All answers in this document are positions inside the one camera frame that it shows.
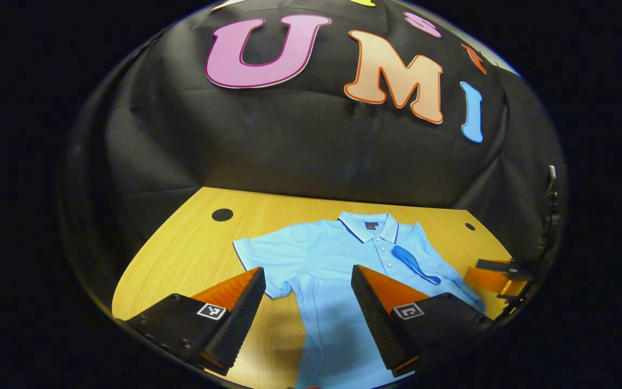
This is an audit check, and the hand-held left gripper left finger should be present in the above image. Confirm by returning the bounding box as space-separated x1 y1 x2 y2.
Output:
114 266 267 378

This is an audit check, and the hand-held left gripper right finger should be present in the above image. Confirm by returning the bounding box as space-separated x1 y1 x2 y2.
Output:
350 264 498 378

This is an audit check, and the light blue polo T-shirt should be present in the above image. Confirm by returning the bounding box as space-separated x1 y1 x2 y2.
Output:
233 211 488 389

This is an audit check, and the black backdrop cloth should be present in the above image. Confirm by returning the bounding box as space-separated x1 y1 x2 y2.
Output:
60 0 565 303

